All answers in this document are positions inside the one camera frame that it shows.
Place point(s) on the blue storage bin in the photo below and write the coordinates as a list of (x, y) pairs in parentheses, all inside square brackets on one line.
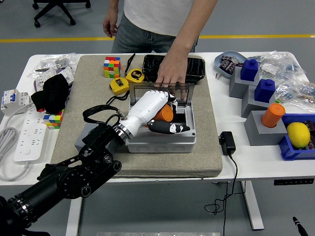
[(286, 150)]

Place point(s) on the dark components in bin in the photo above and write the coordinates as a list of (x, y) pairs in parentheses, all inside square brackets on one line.
[(312, 127)]

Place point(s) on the black power adapter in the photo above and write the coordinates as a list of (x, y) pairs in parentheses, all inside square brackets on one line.
[(227, 142)]

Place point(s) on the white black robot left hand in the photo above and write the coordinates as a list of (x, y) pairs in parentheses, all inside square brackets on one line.
[(145, 108)]

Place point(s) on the clear bags of small parts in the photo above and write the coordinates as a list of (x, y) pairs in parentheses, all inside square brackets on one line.
[(290, 71)]

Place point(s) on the grey plastic junction box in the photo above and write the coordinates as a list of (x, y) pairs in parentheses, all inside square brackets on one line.
[(160, 146)]

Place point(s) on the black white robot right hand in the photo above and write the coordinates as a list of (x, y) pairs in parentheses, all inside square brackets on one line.
[(299, 226)]

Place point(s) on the orange cylinder battery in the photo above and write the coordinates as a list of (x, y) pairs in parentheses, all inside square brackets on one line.
[(273, 115), (165, 114)]

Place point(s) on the white wall socket package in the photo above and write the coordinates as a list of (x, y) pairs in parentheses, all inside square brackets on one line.
[(65, 75)]

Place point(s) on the black cloth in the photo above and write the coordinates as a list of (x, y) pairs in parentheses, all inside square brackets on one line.
[(53, 93)]

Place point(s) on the person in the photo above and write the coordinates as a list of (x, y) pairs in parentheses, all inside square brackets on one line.
[(152, 14)]

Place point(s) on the smoked transparent box lid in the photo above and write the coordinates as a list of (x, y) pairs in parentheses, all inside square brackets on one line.
[(139, 89)]

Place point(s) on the white power strip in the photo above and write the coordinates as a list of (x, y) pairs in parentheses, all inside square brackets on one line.
[(29, 137)]

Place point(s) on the grey block with round hole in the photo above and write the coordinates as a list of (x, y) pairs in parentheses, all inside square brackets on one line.
[(81, 142), (261, 135)]

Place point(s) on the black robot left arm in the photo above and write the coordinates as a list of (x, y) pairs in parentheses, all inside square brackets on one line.
[(61, 182)]

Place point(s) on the person's left hand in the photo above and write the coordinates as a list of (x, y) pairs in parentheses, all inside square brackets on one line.
[(172, 71)]

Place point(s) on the black office chair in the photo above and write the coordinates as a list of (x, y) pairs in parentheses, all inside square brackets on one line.
[(54, 9)]

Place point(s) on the person's right forearm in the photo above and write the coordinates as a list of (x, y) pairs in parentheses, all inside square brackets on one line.
[(112, 8)]

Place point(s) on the white table leg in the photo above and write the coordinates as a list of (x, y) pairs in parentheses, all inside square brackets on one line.
[(73, 216), (253, 209)]

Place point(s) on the white circuit breaker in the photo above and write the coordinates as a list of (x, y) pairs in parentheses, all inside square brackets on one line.
[(12, 100)]

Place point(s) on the grey-brown mat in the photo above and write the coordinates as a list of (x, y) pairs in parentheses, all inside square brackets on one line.
[(160, 164)]

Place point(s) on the colourful puzzle cube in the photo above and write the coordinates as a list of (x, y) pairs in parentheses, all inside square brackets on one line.
[(53, 119), (112, 67)]

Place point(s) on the black table control panel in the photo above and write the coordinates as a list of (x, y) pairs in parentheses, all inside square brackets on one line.
[(292, 182)]

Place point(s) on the black crinkled plastic tray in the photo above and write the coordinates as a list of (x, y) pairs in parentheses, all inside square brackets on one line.
[(150, 65)]

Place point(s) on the small yellow tape measure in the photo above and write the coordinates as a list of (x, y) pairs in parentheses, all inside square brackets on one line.
[(119, 84)]

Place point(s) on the large yellow tape measure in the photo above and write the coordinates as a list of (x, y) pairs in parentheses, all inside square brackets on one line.
[(135, 76)]

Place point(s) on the person's left forearm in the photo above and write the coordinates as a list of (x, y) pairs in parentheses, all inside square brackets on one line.
[(192, 29)]

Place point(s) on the blue block with knob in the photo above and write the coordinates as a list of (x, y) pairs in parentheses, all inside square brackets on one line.
[(264, 92), (249, 71)]

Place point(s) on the clear plastic parts bags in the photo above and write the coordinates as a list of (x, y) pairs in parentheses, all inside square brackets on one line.
[(64, 60)]

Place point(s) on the blue-grey bowl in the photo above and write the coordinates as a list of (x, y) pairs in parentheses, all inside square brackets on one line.
[(231, 54)]

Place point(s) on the dark wrapped parts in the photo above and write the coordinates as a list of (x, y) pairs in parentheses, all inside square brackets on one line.
[(227, 64)]

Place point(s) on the yellow lemon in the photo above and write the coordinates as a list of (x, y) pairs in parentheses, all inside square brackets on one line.
[(298, 134)]

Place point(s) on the small metal pin plug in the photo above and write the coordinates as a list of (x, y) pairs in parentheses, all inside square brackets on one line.
[(217, 76)]

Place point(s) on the person's right hand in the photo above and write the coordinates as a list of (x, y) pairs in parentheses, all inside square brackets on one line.
[(109, 27)]

